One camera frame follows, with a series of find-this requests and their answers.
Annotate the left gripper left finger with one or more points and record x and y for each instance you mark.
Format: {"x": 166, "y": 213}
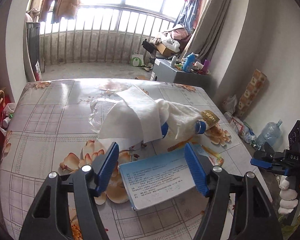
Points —
{"x": 48, "y": 217}

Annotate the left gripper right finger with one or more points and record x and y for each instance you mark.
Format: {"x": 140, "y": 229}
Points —
{"x": 254, "y": 216}

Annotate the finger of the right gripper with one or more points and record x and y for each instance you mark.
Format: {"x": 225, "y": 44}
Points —
{"x": 260, "y": 163}
{"x": 268, "y": 148}

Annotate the gold tissue packet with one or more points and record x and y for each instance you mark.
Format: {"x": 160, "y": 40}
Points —
{"x": 209, "y": 118}

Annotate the white fluffy cloth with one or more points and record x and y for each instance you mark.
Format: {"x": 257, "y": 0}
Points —
{"x": 181, "y": 119}

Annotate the blue white paper leaflet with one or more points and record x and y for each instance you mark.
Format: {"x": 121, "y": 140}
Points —
{"x": 156, "y": 179}

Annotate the white tissue sheet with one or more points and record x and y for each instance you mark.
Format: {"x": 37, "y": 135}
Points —
{"x": 136, "y": 117}

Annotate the clear bottle blue cap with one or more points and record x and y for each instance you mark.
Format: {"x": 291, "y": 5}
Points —
{"x": 199, "y": 128}

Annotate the floor trash packaging pile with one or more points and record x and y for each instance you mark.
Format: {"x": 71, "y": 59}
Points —
{"x": 242, "y": 129}

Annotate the right hand white glove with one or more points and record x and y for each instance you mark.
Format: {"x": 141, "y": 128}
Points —
{"x": 288, "y": 197}

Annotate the large blue water jug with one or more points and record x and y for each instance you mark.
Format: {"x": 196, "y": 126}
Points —
{"x": 270, "y": 134}

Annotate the white plastic bag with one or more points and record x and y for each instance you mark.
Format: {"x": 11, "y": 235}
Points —
{"x": 230, "y": 103}

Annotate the tall patterned box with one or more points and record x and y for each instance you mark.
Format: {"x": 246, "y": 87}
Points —
{"x": 254, "y": 86}

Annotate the purple cup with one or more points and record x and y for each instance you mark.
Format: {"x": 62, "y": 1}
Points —
{"x": 205, "y": 68}

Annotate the blue detergent bottle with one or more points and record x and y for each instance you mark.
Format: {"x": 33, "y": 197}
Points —
{"x": 188, "y": 63}

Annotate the beige curtain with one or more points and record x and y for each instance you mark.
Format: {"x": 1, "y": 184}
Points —
{"x": 220, "y": 30}

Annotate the grey cabinet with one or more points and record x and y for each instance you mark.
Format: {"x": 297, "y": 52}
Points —
{"x": 163, "y": 72}

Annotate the cardboard box with clutter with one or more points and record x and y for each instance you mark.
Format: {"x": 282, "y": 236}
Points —
{"x": 169, "y": 42}

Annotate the blue hanging clothes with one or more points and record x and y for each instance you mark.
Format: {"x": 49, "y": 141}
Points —
{"x": 187, "y": 15}

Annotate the white green paper bag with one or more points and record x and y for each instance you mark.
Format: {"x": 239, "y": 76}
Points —
{"x": 137, "y": 59}

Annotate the black radiator panel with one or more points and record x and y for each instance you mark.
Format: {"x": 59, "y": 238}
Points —
{"x": 33, "y": 45}

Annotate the metal balcony railing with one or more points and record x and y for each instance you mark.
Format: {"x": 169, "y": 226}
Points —
{"x": 100, "y": 33}

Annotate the beige hanging puffer jacket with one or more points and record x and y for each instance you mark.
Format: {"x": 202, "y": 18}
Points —
{"x": 71, "y": 0}

